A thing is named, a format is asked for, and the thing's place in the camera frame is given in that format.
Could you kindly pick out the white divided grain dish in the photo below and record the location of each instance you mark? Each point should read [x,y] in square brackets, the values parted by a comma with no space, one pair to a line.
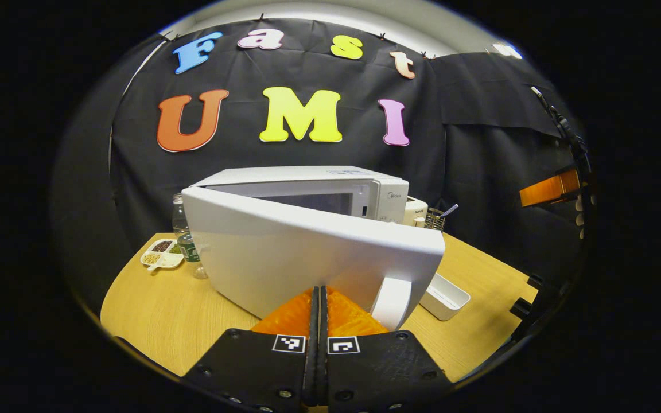
[161,255]

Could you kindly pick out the small ceiling light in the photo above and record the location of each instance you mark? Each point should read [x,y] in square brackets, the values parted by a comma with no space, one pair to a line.
[505,50]

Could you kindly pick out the white microwave oven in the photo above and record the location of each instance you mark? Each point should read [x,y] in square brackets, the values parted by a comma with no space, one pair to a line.
[284,246]

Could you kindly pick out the white toaster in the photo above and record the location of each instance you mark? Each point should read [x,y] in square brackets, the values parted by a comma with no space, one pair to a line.
[415,211]

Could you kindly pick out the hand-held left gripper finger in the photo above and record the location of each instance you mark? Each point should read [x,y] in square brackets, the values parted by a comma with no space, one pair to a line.
[326,373]
[312,373]

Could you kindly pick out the clear bottle green label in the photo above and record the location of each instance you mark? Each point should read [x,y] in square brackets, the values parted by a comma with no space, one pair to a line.
[190,252]

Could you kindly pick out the white rectangular tray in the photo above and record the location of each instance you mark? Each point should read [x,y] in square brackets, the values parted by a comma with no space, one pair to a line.
[451,298]

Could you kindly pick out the black frame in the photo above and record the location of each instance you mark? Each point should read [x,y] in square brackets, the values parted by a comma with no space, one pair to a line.
[521,310]

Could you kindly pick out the metal utensil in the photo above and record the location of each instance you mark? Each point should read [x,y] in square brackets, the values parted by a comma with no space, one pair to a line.
[450,210]

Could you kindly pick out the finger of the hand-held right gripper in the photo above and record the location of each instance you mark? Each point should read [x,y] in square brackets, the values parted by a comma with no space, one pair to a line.
[548,189]

